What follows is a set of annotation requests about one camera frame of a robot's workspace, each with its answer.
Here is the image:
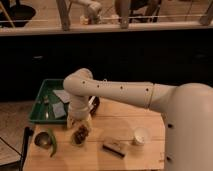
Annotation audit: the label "black rectangular block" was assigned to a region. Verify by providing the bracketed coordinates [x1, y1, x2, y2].
[102, 137, 127, 157]

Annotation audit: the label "grey cloth in tray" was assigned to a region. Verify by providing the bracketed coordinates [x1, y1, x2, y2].
[52, 102, 66, 118]

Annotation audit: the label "green pepper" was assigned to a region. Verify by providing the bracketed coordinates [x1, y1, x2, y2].
[47, 129, 57, 157]

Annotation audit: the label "black pole clamp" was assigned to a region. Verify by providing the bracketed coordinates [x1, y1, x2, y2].
[19, 127, 34, 171]

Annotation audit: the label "green plastic tray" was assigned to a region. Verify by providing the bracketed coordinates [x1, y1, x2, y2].
[29, 79, 67, 124]

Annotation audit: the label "white paper in tray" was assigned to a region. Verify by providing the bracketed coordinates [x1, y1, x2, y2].
[53, 90, 70, 103]

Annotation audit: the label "bunch of grapes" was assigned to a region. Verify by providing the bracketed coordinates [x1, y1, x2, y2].
[72, 130, 89, 145]

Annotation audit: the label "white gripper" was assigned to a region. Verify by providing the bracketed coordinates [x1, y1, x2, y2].
[67, 105, 91, 132]

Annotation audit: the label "clear plastic cup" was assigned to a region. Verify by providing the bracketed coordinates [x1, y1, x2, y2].
[133, 127, 150, 146]

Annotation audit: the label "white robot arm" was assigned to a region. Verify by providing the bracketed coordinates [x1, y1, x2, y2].
[63, 68, 213, 171]

